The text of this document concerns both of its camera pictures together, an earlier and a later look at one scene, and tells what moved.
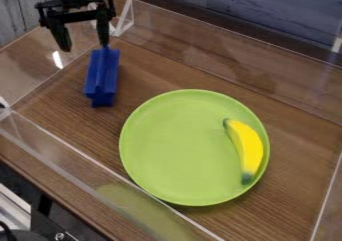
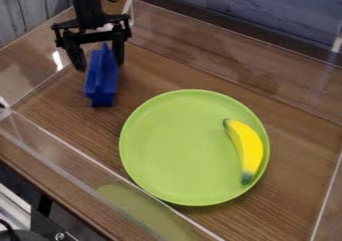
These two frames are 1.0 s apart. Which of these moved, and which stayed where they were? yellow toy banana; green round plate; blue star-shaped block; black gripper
Moved: black gripper
Stayed: green round plate; blue star-shaped block; yellow toy banana
